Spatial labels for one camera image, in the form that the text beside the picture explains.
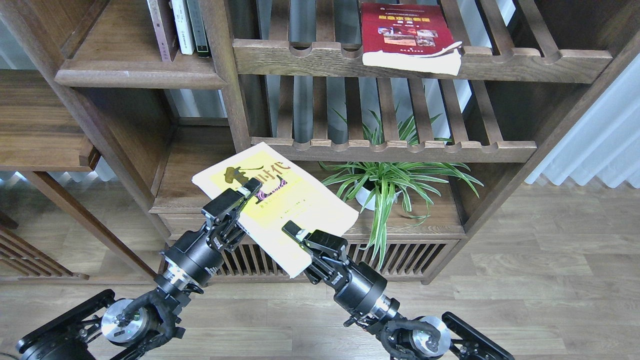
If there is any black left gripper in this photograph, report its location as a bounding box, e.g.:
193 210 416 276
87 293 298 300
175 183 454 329
160 178 263 291

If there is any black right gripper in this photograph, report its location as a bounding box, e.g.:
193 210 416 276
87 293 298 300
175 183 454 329
282 221 388 321

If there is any yellow green book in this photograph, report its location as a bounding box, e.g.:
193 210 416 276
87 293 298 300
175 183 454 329
192 142 359 278

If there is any red book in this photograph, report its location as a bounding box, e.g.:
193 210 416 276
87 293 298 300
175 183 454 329
359 2 462 76

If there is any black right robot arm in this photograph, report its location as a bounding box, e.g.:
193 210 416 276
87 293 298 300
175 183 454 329
282 221 513 360

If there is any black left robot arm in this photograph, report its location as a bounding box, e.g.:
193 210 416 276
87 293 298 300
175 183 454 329
16 178 262 360

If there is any white plant pot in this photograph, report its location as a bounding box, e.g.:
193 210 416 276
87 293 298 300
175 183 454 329
352 178 402 213

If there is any green spider plant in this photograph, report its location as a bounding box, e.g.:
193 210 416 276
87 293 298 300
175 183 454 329
300 102 484 271

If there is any dark wooden bookshelf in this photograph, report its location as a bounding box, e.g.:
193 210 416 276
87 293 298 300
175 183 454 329
1 0 639 284

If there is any dark grey upright book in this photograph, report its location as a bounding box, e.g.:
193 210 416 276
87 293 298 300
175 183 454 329
186 0 211 59

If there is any white upright book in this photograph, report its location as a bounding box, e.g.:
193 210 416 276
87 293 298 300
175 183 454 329
171 0 195 55

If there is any wooden side table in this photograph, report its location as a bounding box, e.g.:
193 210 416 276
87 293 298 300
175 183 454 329
0 69 157 281

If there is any white curtain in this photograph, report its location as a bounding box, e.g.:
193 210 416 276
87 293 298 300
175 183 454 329
525 55 640 189

